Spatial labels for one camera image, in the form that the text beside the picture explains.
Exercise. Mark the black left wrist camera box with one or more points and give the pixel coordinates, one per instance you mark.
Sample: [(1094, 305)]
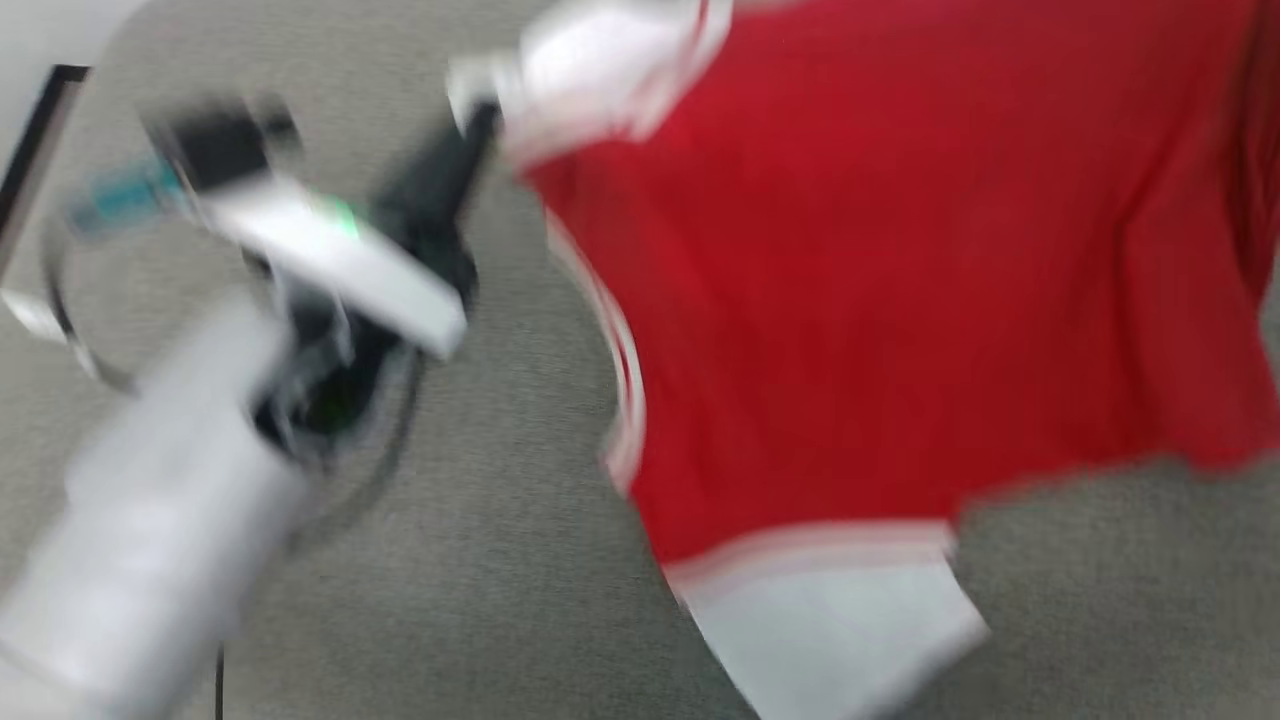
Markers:
[(225, 145)]

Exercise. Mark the grey fabric sofa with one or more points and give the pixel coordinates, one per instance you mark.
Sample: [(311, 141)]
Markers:
[(500, 560)]

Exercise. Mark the red and white garment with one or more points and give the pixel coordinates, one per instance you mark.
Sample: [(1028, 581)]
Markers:
[(900, 300)]

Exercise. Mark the teal left camera connector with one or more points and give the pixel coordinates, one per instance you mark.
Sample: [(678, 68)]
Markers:
[(125, 195)]

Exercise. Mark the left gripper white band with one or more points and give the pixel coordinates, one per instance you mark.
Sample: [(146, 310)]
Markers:
[(340, 270)]

